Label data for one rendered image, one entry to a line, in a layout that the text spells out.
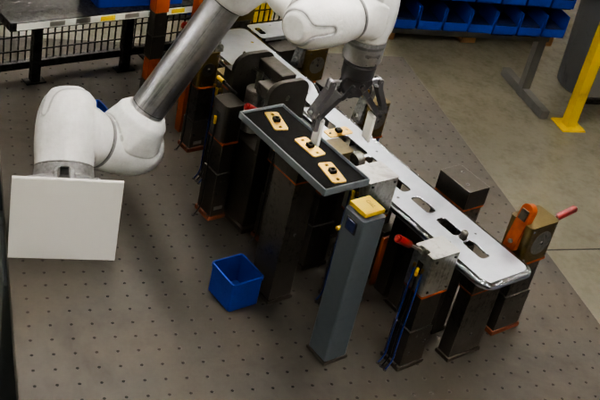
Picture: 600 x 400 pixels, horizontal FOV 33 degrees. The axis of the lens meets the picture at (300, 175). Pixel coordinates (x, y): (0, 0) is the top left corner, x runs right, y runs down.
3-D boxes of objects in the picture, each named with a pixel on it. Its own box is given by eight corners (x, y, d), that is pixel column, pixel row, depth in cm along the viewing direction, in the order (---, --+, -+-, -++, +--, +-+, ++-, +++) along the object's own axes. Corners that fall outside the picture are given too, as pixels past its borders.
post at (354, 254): (346, 357, 259) (388, 217, 235) (323, 366, 254) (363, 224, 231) (329, 338, 263) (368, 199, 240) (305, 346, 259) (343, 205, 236)
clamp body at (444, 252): (422, 363, 263) (462, 252, 244) (387, 377, 256) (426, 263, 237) (404, 345, 268) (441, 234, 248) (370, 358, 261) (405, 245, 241)
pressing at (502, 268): (544, 271, 256) (545, 267, 255) (481, 295, 243) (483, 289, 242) (245, 28, 342) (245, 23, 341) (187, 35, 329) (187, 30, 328)
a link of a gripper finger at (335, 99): (357, 89, 229) (354, 86, 228) (320, 123, 230) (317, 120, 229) (349, 80, 232) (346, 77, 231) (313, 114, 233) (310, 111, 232)
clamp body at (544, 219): (525, 324, 285) (569, 219, 266) (491, 337, 277) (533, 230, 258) (504, 305, 290) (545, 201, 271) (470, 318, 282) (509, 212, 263)
